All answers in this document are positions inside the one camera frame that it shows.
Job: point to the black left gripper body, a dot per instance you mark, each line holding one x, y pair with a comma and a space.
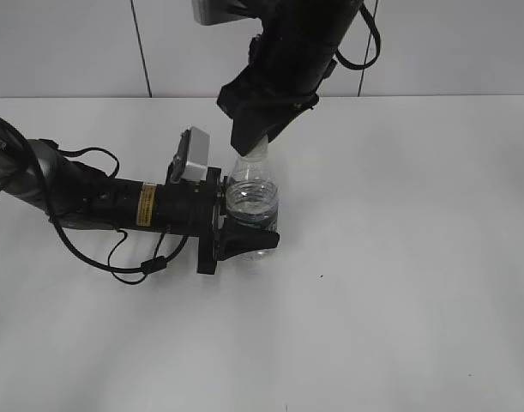
192, 209

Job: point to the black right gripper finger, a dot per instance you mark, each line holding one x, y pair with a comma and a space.
253, 120

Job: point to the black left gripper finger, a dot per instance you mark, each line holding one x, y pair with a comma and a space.
236, 239

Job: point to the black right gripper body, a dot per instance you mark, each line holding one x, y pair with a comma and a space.
284, 66

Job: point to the white green bottle cap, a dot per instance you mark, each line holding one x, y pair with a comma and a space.
259, 152

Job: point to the clear plastic water bottle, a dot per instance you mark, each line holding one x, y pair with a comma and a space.
252, 196

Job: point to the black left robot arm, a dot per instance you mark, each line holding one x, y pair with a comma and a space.
80, 197

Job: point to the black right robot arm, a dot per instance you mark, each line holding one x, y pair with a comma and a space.
316, 19

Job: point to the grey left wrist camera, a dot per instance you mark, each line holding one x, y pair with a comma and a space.
191, 159

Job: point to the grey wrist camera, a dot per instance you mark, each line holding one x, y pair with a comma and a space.
191, 159
216, 12

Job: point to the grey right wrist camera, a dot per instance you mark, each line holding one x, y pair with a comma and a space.
216, 12

